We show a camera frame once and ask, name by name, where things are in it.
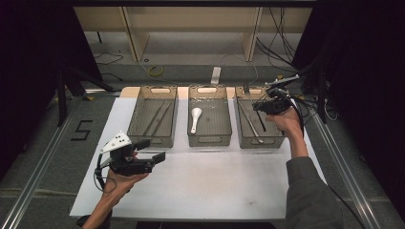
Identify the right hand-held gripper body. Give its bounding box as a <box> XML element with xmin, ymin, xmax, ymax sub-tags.
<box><xmin>262</xmin><ymin>74</ymin><xmax>300</xmax><ymax>116</ymax></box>

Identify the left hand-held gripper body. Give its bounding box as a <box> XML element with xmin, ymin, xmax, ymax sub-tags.
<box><xmin>99</xmin><ymin>131</ymin><xmax>156</xmax><ymax>177</ymax></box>

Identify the metal table knife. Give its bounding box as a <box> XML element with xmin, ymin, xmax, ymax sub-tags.
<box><xmin>238</xmin><ymin>102</ymin><xmax>265</xmax><ymax>144</ymax></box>

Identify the grey plastic bin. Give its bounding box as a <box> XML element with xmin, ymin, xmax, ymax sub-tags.
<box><xmin>234</xmin><ymin>85</ymin><xmax>288</xmax><ymax>150</ymax></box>
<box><xmin>186</xmin><ymin>84</ymin><xmax>233</xmax><ymax>148</ymax></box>
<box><xmin>126</xmin><ymin>85</ymin><xmax>180</xmax><ymax>149</ymax></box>

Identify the metal chopstick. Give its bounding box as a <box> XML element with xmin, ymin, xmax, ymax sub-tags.
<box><xmin>141</xmin><ymin>100</ymin><xmax>167</xmax><ymax>137</ymax></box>
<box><xmin>152</xmin><ymin>100</ymin><xmax>175</xmax><ymax>137</ymax></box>

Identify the white ceramic spoon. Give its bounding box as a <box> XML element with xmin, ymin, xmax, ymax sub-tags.
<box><xmin>190</xmin><ymin>107</ymin><xmax>203</xmax><ymax>135</ymax></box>

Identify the person's left hand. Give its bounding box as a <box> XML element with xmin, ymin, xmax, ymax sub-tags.
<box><xmin>101</xmin><ymin>152</ymin><xmax>149</xmax><ymax>200</ymax></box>

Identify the person's right hand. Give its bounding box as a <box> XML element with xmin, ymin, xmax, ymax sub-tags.
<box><xmin>266</xmin><ymin>106</ymin><xmax>304</xmax><ymax>139</ymax></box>

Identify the white power strip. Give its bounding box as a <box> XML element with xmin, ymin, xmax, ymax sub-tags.
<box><xmin>210</xmin><ymin>66</ymin><xmax>222</xmax><ymax>86</ymax></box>

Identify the black metal stand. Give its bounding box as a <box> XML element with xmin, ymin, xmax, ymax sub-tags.
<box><xmin>276</xmin><ymin>56</ymin><xmax>329</xmax><ymax>125</ymax></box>
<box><xmin>55</xmin><ymin>63</ymin><xmax>117</xmax><ymax>128</ymax></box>

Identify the white table cover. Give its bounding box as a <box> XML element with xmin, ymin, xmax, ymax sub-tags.
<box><xmin>69</xmin><ymin>96</ymin><xmax>328</xmax><ymax>222</ymax></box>

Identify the yellow tape roll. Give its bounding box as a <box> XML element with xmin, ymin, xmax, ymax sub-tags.
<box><xmin>147</xmin><ymin>65</ymin><xmax>165</xmax><ymax>78</ymax></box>

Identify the black curtain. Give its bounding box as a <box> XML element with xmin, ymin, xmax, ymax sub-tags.
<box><xmin>0</xmin><ymin>0</ymin><xmax>103</xmax><ymax>179</ymax></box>
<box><xmin>292</xmin><ymin>0</ymin><xmax>405</xmax><ymax>220</ymax></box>

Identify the wooden shelf unit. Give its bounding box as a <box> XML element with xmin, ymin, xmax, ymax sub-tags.
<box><xmin>74</xmin><ymin>6</ymin><xmax>313</xmax><ymax>63</ymax></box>

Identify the white power strip cable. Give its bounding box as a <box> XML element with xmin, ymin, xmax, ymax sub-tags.
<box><xmin>219</xmin><ymin>52</ymin><xmax>260</xmax><ymax>87</ymax></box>

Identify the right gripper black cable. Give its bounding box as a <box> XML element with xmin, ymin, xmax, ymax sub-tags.
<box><xmin>285</xmin><ymin>94</ymin><xmax>307</xmax><ymax>139</ymax></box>

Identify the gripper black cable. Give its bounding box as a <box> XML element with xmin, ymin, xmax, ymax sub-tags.
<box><xmin>94</xmin><ymin>155</ymin><xmax>117</xmax><ymax>194</ymax></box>
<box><xmin>285</xmin><ymin>94</ymin><xmax>307</xmax><ymax>139</ymax></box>

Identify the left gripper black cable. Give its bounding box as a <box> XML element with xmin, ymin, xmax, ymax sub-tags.
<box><xmin>94</xmin><ymin>155</ymin><xmax>117</xmax><ymax>194</ymax></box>

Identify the bundle of black cables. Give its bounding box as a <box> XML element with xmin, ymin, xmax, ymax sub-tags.
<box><xmin>256</xmin><ymin>6</ymin><xmax>299</xmax><ymax>74</ymax></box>

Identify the metal floor rail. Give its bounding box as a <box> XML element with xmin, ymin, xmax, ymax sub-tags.
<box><xmin>309</xmin><ymin>111</ymin><xmax>383</xmax><ymax>229</ymax></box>
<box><xmin>0</xmin><ymin>94</ymin><xmax>83</xmax><ymax>229</ymax></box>

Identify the thin black floor cable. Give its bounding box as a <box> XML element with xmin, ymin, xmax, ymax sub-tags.
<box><xmin>330</xmin><ymin>187</ymin><xmax>365</xmax><ymax>229</ymax></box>

